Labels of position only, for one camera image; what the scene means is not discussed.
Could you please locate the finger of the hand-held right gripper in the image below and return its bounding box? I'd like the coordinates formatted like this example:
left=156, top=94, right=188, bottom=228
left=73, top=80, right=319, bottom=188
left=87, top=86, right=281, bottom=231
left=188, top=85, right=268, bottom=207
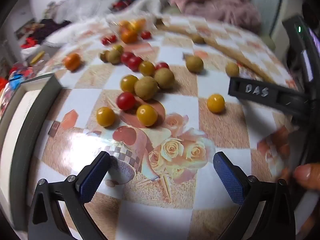
left=229, top=77, right=310, bottom=124

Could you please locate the clear glass bowl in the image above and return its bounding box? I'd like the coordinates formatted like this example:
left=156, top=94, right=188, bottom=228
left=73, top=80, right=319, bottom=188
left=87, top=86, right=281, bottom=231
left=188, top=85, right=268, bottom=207
left=106, top=14, right=150, bottom=37

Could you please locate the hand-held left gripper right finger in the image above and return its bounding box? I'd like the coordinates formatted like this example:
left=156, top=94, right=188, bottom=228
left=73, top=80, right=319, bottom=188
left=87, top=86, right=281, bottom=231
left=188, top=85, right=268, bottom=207
left=213, top=151, right=297, bottom=240

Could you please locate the red cloth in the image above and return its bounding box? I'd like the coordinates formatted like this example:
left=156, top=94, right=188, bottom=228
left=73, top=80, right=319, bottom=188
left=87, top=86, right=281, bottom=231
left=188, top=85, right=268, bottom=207
left=20, top=37, right=40, bottom=49

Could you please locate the long curved wooden stick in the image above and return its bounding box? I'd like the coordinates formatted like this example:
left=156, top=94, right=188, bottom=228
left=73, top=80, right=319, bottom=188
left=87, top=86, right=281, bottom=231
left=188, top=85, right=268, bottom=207
left=156, top=23, right=275, bottom=83

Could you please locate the yellow flat item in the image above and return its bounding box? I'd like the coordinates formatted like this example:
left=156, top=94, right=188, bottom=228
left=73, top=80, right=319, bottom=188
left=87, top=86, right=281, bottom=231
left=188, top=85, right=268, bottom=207
left=29, top=51, right=46, bottom=65

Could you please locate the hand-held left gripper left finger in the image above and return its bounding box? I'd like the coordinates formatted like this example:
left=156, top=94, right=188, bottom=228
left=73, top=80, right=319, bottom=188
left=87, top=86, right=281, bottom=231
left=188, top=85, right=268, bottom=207
left=27, top=151, right=112, bottom=240

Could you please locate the wall poster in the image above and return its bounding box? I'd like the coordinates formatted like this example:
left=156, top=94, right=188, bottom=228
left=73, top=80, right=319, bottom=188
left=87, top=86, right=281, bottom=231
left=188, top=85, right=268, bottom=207
left=15, top=19, right=37, bottom=39

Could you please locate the pile of colourful packets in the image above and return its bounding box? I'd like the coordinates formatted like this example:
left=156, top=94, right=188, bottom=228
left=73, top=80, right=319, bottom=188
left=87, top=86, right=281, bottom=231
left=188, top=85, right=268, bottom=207
left=0, top=61, right=35, bottom=115

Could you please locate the dark purple cloth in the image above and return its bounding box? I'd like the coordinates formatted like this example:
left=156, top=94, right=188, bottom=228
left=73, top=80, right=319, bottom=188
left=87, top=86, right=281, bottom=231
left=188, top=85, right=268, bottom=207
left=37, top=19, right=72, bottom=39

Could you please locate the grey box with white inside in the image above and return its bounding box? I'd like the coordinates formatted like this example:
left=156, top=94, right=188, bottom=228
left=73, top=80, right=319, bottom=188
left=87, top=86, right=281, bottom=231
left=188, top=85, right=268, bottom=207
left=0, top=74, right=63, bottom=230

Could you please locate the pink fuzzy blanket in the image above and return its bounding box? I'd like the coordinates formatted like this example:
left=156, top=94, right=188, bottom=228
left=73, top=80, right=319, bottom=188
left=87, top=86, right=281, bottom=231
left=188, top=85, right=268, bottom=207
left=170, top=0, right=262, bottom=34

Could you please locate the yellow cherry tomato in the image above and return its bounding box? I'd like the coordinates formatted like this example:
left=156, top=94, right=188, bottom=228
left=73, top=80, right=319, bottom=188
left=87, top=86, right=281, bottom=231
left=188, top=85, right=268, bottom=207
left=207, top=94, right=225, bottom=113
left=120, top=74, right=139, bottom=93
left=138, top=61, right=156, bottom=77
left=96, top=106, right=116, bottom=127
left=136, top=104, right=158, bottom=127

